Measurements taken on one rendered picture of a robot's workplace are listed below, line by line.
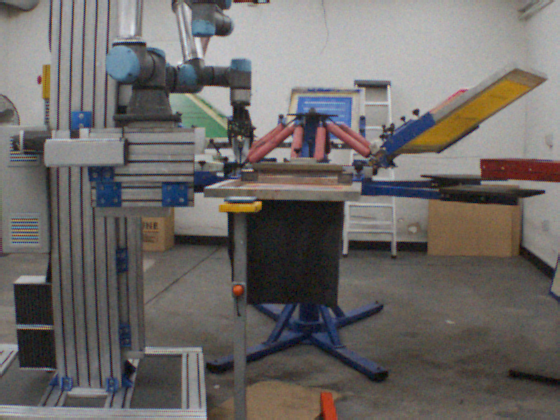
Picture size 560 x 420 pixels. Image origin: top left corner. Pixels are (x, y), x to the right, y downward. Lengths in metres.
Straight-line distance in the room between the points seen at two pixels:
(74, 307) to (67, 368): 0.25
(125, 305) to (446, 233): 5.04
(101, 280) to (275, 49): 5.14
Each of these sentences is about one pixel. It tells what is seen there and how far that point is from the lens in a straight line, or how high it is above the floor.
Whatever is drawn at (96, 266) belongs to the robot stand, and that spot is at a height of 0.71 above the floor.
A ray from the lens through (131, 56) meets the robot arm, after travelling 2.26.
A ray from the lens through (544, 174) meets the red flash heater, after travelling 3.25.
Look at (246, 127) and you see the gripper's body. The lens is 2.42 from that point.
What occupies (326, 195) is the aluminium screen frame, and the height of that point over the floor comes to 0.97.
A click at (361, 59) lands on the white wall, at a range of 7.38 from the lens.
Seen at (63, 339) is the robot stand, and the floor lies 0.42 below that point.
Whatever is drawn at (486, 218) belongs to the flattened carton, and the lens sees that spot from 7.39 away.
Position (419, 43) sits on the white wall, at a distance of 7.42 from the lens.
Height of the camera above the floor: 1.19
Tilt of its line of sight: 6 degrees down
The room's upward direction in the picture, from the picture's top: 1 degrees clockwise
